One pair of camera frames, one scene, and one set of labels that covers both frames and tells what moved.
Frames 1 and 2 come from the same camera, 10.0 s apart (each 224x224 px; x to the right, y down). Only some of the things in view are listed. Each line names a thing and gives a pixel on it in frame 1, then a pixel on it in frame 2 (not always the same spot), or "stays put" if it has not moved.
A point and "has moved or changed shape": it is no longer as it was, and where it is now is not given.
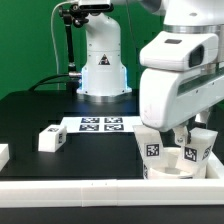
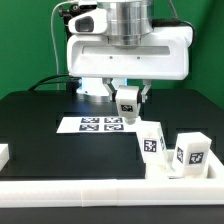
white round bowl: [170, 171] -> [170, 157]
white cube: [194, 156] has moved or changed shape
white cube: [51, 138] -> [127, 103]
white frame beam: [178, 192] stays put
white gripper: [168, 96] -> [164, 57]
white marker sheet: [101, 124] stays put
